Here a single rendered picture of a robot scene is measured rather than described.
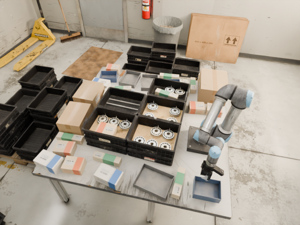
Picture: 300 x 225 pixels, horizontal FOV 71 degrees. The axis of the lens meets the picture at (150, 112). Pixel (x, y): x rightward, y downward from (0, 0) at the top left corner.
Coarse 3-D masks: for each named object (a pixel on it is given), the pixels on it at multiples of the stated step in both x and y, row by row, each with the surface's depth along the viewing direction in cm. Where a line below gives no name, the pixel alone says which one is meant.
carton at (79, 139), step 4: (60, 132) 195; (56, 136) 191; (60, 136) 192; (64, 136) 192; (68, 136) 192; (72, 136) 192; (76, 136) 192; (80, 136) 192; (64, 140) 193; (68, 140) 191; (72, 140) 190; (76, 140) 189; (80, 140) 189; (80, 144) 192
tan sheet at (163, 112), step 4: (160, 108) 210; (164, 108) 211; (168, 108) 211; (144, 112) 206; (152, 112) 206; (156, 112) 206; (160, 112) 206; (164, 112) 207; (168, 112) 207; (180, 112) 207; (156, 116) 203; (160, 116) 203; (164, 116) 203; (168, 116) 203; (180, 116) 204
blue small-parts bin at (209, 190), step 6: (198, 180) 169; (204, 180) 167; (210, 180) 165; (216, 180) 163; (198, 186) 166; (204, 186) 166; (210, 186) 166; (216, 186) 166; (192, 192) 162; (198, 192) 163; (204, 192) 163; (210, 192) 163; (216, 192) 163; (198, 198) 158; (204, 198) 156; (210, 198) 154; (216, 198) 153
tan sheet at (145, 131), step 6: (138, 126) 193; (144, 126) 193; (138, 132) 188; (144, 132) 189; (162, 132) 189; (150, 138) 184; (156, 138) 184; (162, 138) 184; (174, 138) 185; (174, 144) 180
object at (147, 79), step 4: (144, 76) 267; (148, 76) 266; (152, 76) 266; (156, 76) 266; (144, 80) 263; (148, 80) 263; (152, 80) 263; (144, 84) 257; (148, 84) 257; (144, 88) 246; (148, 88) 246
